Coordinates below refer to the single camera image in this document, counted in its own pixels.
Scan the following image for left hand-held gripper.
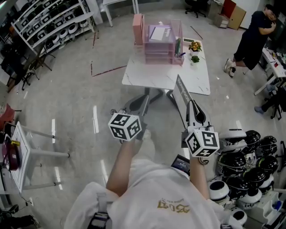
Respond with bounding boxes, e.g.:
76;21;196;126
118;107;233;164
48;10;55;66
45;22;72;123
108;95;150;144

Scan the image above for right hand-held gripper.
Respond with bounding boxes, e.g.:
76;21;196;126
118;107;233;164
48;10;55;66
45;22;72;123
181;100;221;158

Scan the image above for pink transparent tray organizer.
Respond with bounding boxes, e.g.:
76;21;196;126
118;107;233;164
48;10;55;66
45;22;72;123
144;19;185;66

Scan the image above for person's right forearm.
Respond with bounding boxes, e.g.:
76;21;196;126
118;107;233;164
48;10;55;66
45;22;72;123
189;156;210;201

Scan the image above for person's left forearm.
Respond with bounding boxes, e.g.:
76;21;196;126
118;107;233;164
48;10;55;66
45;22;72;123
105;140;143;197

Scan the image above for white marble table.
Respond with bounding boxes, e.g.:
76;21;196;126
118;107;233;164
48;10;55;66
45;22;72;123
122;39;211;106

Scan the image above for person's white trousers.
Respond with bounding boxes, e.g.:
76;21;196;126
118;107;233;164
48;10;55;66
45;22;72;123
131;128;157;161

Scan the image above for black screen device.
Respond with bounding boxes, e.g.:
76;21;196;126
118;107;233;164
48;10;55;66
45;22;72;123
171;154;190;175

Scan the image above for pile of black white helmets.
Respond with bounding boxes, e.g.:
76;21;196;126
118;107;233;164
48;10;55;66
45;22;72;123
206;128;286;229

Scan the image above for orange flower pot plant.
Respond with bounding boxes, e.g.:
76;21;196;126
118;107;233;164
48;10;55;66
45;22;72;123
188;41;203;56

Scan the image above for green pen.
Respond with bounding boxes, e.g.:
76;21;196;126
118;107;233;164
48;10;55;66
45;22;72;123
175;38;182;58

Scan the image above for pink file box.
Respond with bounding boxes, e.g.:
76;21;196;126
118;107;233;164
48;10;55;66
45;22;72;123
133;13;146;45

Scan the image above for person's white shirt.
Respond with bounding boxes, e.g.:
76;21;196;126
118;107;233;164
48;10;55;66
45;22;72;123
64;160;227;229

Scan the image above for white work desk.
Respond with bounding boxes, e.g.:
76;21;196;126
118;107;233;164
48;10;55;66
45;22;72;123
253;47;286;97

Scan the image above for grey cardboard box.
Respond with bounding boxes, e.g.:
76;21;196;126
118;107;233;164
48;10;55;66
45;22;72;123
214;12;231;29

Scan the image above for white plain table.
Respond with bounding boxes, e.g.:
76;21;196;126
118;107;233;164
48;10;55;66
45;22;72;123
102;0;140;27

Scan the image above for brown wooden board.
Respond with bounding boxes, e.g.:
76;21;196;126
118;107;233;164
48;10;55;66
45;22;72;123
227;4;246;31

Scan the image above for black office chair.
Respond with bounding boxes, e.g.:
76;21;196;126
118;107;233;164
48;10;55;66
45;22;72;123
185;0;207;18

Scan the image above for white plastic organizer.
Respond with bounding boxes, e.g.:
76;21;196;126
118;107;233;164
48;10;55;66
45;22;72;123
236;191;283;225

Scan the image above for black metal stand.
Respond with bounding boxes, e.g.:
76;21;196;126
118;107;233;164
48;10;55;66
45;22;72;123
6;47;55;90

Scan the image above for small white side table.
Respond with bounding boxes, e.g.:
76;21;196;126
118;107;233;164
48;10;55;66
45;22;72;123
10;122;70;194

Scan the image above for red chair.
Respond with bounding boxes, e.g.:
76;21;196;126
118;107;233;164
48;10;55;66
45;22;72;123
0;104;22;126

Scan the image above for white shelving unit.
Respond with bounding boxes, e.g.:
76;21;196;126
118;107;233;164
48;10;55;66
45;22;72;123
0;0;97;56

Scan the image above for maroon pouch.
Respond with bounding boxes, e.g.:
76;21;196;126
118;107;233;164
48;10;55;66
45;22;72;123
1;135;21;172

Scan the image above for grey harness strap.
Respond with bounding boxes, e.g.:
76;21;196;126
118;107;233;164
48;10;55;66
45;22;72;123
89;192;112;229

